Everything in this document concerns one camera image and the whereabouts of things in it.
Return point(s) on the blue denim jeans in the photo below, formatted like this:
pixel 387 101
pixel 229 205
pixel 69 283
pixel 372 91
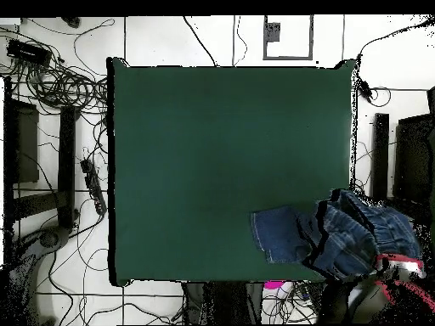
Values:
pixel 340 237

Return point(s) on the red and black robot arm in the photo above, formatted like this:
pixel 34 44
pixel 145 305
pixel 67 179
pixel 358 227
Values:
pixel 404 299

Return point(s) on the black panel stand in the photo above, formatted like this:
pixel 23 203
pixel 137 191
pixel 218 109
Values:
pixel 413 159

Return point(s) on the black upright bar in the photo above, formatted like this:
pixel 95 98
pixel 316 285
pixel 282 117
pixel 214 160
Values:
pixel 380 152

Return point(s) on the pink object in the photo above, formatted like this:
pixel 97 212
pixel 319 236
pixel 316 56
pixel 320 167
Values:
pixel 273 284

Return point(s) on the black power adapter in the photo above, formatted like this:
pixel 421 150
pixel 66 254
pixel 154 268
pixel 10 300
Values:
pixel 366 90

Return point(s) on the dark green table cloth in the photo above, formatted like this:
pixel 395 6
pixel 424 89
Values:
pixel 204 152

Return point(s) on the small grey square plate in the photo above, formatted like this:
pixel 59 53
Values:
pixel 273 32

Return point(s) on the black power strip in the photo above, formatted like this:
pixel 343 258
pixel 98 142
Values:
pixel 93 186

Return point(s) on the black stand leg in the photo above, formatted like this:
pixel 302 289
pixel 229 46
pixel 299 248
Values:
pixel 51 237

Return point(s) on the small black floor object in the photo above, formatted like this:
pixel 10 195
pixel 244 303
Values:
pixel 73 22

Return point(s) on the black electronics box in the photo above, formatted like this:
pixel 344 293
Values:
pixel 27 52

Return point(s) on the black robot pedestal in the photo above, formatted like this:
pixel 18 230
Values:
pixel 221 302

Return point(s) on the grey square floor frame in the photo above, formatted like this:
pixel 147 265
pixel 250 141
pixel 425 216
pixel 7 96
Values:
pixel 289 58

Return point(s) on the black metal stand frame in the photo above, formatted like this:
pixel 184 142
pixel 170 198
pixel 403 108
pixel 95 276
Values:
pixel 66 152

